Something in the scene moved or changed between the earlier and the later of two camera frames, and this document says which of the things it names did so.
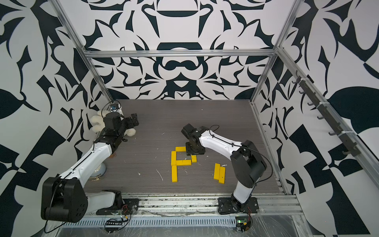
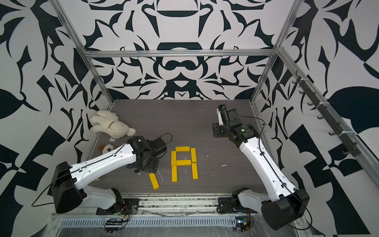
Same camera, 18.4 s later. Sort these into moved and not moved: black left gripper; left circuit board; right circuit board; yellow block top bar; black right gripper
Moved: black right gripper; black left gripper
Not moved: yellow block top bar; right circuit board; left circuit board
